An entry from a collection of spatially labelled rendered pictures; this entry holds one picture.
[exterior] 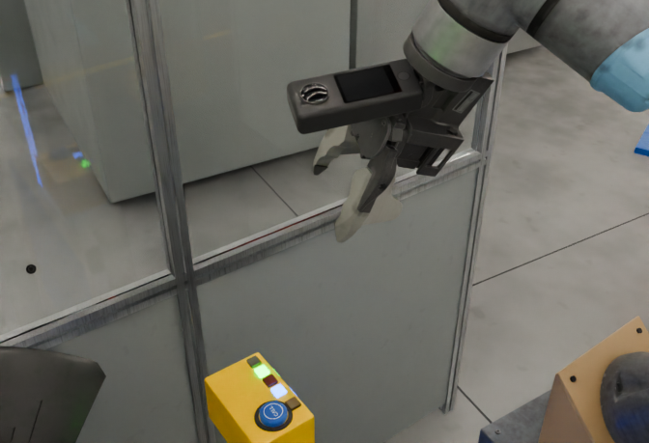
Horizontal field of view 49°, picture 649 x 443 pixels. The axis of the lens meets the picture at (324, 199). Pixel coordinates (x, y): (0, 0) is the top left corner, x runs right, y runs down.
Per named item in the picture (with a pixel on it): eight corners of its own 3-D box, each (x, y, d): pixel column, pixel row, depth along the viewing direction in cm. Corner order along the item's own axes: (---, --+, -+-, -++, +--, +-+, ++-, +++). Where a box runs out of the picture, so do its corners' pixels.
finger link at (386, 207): (390, 259, 72) (423, 178, 68) (340, 256, 69) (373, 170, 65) (376, 243, 74) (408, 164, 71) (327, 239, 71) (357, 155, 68)
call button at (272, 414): (254, 415, 103) (254, 407, 102) (277, 402, 105) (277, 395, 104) (268, 433, 101) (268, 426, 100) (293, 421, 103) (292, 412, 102)
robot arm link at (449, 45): (456, 31, 55) (420, -28, 60) (425, 75, 58) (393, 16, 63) (524, 51, 59) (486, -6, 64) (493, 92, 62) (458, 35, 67)
